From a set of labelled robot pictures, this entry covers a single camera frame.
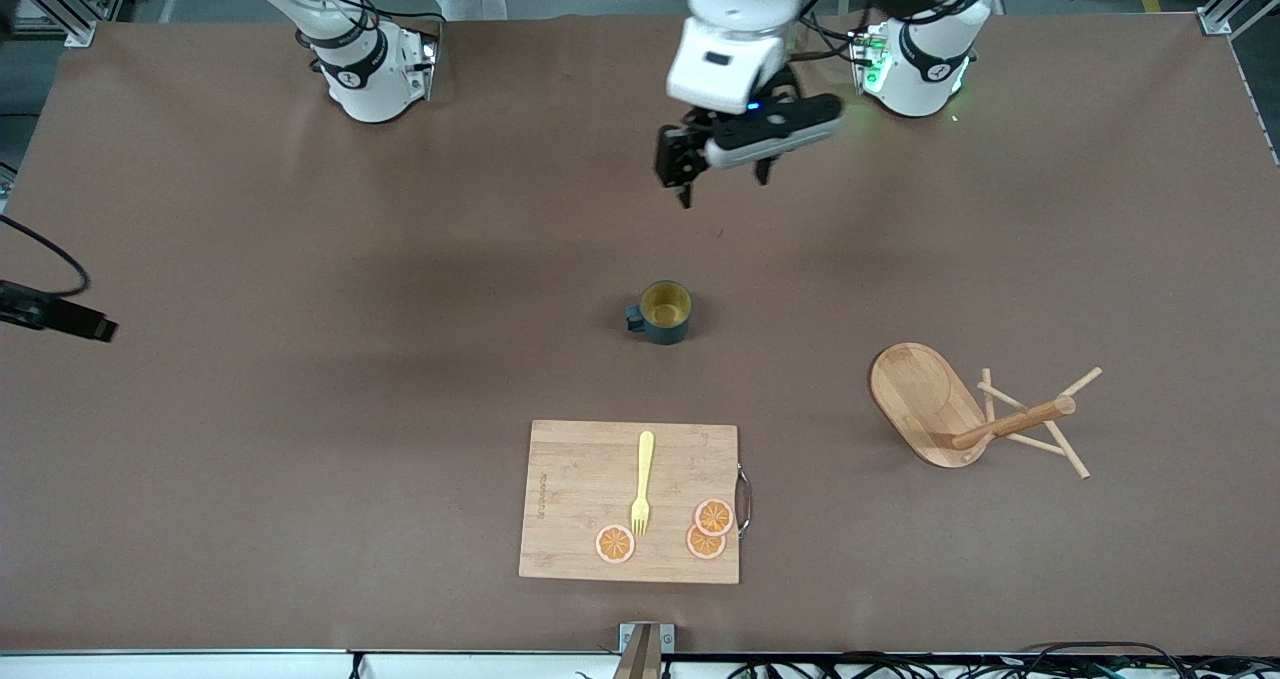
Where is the black base cable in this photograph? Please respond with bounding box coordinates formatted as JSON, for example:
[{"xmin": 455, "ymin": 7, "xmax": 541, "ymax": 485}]
[
  {"xmin": 795, "ymin": 9, "xmax": 863, "ymax": 65},
  {"xmin": 290, "ymin": 0, "xmax": 448, "ymax": 65}
]

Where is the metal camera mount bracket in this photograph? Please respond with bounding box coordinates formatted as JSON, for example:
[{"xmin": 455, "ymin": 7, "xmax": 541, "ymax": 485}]
[{"xmin": 617, "ymin": 622, "xmax": 677, "ymax": 679}]

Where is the aluminium frame profile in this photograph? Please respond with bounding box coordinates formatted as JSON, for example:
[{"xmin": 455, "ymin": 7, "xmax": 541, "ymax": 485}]
[
  {"xmin": 1195, "ymin": 0, "xmax": 1280, "ymax": 38},
  {"xmin": 0, "ymin": 0, "xmax": 99, "ymax": 48}
]

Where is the wooden cup rack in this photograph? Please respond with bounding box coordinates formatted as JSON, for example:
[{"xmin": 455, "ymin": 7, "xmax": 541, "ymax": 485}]
[{"xmin": 868, "ymin": 342, "xmax": 1104, "ymax": 481}]

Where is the yellow plastic fork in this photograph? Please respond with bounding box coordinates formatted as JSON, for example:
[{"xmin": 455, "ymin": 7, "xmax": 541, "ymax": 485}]
[{"xmin": 630, "ymin": 430, "xmax": 657, "ymax": 538}]

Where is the dark teal cup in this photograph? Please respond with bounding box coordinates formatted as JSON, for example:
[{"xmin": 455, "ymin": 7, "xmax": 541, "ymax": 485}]
[{"xmin": 625, "ymin": 279, "xmax": 693, "ymax": 346}]

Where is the black cable tangle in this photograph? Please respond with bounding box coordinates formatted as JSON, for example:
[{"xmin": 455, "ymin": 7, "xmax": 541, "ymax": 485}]
[{"xmin": 728, "ymin": 642, "xmax": 1280, "ymax": 679}]

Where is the bamboo cutting board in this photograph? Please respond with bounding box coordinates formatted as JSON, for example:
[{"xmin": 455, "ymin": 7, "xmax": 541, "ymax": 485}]
[{"xmin": 518, "ymin": 419, "xmax": 753, "ymax": 586}]

